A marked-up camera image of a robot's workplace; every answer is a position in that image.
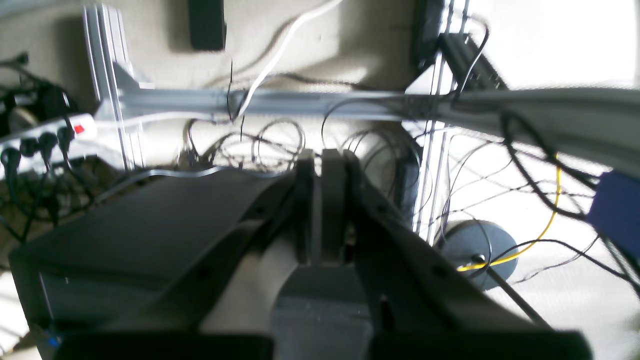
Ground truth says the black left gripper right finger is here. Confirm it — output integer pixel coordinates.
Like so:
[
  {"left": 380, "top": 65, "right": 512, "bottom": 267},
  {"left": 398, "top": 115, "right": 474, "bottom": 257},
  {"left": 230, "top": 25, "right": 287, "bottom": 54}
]
[{"left": 321, "top": 149, "right": 593, "bottom": 360}]

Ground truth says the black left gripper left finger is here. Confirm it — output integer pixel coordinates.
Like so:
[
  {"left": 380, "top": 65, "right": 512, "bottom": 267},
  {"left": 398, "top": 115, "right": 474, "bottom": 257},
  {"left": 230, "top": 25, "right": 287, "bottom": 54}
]
[{"left": 10, "top": 150, "right": 314, "bottom": 360}]

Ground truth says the grey round stand base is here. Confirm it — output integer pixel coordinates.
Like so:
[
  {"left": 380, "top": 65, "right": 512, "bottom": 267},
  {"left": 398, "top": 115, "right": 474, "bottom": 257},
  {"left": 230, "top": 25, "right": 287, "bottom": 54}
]
[{"left": 434, "top": 219, "right": 519, "bottom": 291}]

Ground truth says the white power strip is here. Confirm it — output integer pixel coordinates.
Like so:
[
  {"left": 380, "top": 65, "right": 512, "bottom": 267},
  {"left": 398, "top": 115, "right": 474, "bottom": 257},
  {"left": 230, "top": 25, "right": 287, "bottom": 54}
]
[{"left": 0, "top": 114, "right": 98, "bottom": 178}]

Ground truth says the blue box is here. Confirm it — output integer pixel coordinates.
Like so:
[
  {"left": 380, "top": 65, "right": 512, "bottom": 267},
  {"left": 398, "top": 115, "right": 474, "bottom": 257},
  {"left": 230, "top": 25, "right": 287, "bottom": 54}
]
[{"left": 587, "top": 170, "right": 640, "bottom": 261}]

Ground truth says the yellow cable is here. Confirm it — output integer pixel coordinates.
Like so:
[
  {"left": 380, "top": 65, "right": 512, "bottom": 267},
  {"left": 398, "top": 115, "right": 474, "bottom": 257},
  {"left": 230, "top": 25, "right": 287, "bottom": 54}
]
[{"left": 457, "top": 155, "right": 562, "bottom": 273}]

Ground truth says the aluminium frame table base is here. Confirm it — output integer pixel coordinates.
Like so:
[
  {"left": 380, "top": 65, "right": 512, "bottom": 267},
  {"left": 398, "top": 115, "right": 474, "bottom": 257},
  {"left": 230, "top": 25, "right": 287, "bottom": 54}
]
[{"left": 82, "top": 0, "right": 640, "bottom": 241}]

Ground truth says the white cable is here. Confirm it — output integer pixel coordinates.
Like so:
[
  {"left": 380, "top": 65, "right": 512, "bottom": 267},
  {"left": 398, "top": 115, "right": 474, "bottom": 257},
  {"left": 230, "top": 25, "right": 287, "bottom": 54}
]
[{"left": 235, "top": 0, "right": 343, "bottom": 121}]

